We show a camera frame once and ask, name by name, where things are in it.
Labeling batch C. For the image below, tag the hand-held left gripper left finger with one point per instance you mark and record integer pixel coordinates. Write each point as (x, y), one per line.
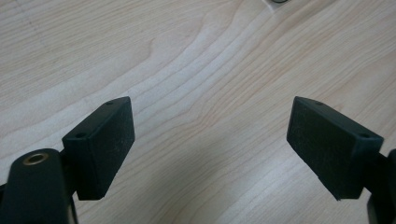
(99, 152)

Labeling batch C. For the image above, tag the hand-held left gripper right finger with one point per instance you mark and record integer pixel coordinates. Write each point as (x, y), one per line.
(330, 146)

